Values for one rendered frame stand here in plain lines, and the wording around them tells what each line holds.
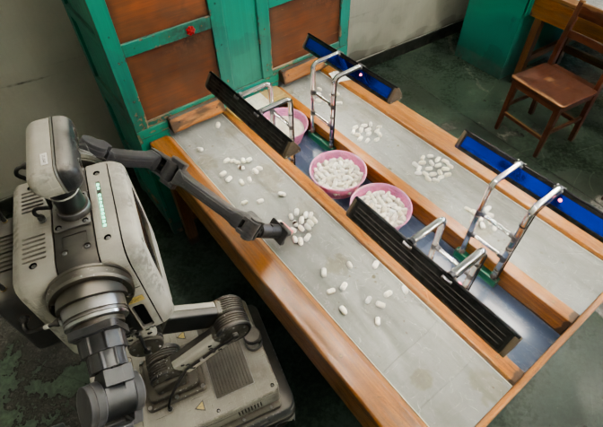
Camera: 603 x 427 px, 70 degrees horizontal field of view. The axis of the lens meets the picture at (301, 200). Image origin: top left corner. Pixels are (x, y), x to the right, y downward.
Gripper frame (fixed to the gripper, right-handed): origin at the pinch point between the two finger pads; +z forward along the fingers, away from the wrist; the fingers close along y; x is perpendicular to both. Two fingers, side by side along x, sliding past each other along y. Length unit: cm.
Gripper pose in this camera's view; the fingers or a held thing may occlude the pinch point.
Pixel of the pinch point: (291, 231)
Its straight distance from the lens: 178.0
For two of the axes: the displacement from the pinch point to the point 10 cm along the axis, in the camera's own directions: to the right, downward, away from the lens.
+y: -6.1, -5.8, 5.4
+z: 6.1, 0.8, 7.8
